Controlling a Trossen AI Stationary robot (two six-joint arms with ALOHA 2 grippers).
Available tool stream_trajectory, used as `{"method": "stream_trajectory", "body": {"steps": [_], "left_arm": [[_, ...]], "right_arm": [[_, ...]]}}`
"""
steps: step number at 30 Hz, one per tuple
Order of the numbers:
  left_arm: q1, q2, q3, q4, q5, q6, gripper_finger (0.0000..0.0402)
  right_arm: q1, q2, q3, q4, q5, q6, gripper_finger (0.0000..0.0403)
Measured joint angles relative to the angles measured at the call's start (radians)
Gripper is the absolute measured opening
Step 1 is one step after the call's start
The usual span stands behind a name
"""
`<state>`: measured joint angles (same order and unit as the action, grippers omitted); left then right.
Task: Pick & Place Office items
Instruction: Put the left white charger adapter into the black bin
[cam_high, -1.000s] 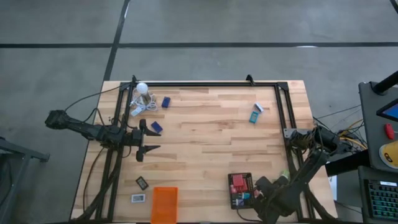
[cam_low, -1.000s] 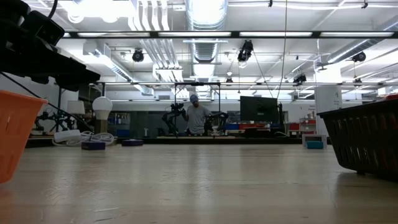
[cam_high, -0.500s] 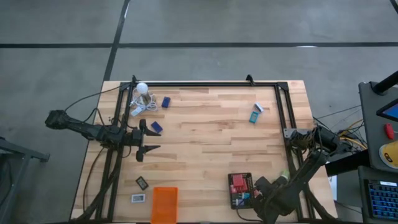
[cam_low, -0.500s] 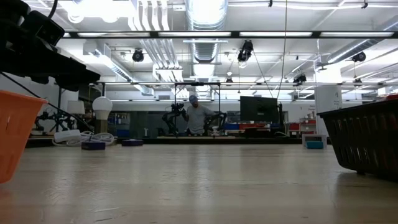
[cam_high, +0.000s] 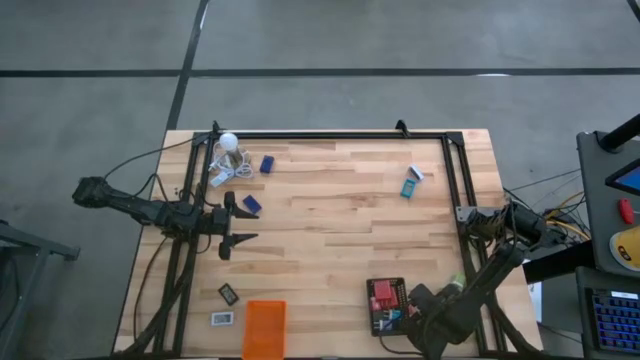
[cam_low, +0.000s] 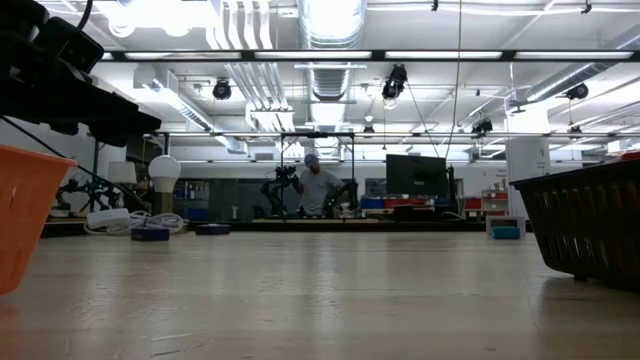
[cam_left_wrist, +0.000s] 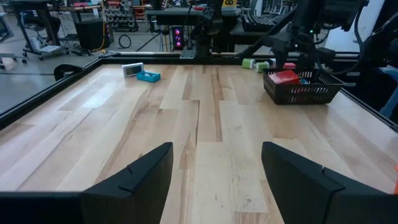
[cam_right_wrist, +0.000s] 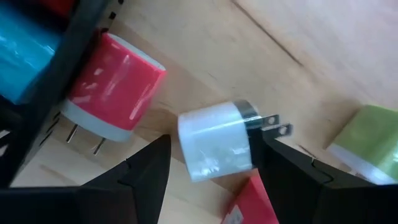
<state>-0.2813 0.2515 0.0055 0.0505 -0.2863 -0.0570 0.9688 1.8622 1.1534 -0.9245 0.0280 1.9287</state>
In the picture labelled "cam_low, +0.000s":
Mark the black background robot arm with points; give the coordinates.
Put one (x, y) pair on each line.
(85, 192)
(345, 197)
(277, 190)

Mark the dark blue small box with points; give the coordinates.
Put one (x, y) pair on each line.
(150, 234)

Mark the white building column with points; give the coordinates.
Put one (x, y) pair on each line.
(527, 175)

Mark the white digital clock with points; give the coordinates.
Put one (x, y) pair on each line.
(505, 220)

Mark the silver ceiling duct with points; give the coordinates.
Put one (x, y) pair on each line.
(330, 25)

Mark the person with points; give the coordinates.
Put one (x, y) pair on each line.
(317, 190)

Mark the white light bulb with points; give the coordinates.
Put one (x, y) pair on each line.
(164, 172)

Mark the flat dark blue disc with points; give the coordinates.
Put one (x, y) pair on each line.
(212, 229)

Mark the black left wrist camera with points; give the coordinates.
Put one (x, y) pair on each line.
(70, 45)

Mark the black plastic basket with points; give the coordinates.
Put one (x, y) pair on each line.
(575, 225)

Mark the white lamp shade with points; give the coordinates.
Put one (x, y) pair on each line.
(121, 172)

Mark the black background rig frame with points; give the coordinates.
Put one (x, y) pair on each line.
(281, 150)

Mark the white power adapter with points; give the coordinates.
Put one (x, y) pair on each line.
(107, 218)

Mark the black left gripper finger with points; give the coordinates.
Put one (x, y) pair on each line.
(107, 107)
(130, 127)

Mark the orange plastic basket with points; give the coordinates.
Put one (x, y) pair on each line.
(25, 215)

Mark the black background monitor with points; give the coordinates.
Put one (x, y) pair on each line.
(415, 175)

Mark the shelf with red bins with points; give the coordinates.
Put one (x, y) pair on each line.
(492, 202)

